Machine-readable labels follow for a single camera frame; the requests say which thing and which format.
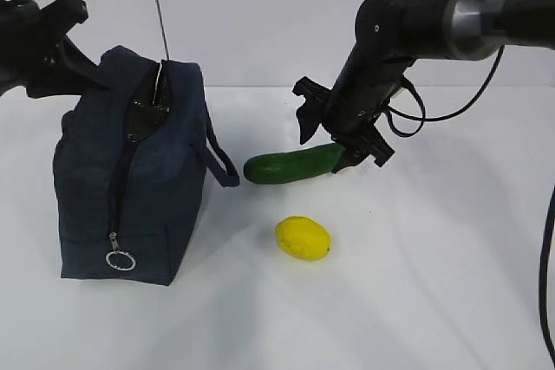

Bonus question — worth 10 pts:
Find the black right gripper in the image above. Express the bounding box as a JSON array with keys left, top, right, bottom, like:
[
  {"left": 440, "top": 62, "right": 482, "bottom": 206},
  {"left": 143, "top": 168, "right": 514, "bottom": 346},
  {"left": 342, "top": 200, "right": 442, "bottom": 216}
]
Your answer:
[{"left": 292, "top": 47, "right": 415, "bottom": 174}]

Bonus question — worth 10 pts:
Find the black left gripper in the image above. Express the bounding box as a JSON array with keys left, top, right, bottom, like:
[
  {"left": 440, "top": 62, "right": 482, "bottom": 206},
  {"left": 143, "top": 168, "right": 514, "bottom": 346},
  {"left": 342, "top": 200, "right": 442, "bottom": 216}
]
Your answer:
[{"left": 1, "top": 0, "right": 111, "bottom": 99}]

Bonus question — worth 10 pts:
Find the green cucumber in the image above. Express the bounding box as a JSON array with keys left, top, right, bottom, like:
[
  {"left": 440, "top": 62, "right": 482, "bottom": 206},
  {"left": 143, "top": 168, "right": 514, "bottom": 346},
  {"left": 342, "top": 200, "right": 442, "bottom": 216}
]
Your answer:
[{"left": 243, "top": 143, "right": 344, "bottom": 185}]

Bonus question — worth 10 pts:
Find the navy blue lunch bag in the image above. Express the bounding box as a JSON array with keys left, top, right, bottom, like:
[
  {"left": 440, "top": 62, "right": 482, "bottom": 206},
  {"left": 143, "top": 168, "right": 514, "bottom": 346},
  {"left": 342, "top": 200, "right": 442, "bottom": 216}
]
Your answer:
[{"left": 53, "top": 46, "right": 239, "bottom": 286}]

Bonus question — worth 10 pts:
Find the yellow lemon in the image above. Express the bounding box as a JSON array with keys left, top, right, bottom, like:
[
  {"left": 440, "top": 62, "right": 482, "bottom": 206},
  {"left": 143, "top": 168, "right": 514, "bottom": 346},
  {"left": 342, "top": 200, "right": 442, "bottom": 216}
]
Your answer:
[{"left": 275, "top": 216, "right": 331, "bottom": 262}]

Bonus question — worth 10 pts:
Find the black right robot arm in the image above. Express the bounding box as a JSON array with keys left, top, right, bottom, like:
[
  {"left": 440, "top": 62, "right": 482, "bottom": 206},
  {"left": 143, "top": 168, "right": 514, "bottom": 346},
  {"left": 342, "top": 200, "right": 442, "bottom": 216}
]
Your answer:
[{"left": 293, "top": 0, "right": 554, "bottom": 176}]

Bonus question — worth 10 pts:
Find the thin vertical wall cord left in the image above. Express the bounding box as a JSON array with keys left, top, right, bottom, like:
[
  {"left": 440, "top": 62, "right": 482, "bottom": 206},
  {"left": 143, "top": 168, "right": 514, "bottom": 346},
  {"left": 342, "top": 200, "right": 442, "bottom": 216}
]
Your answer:
[{"left": 147, "top": 0, "right": 171, "bottom": 62}]

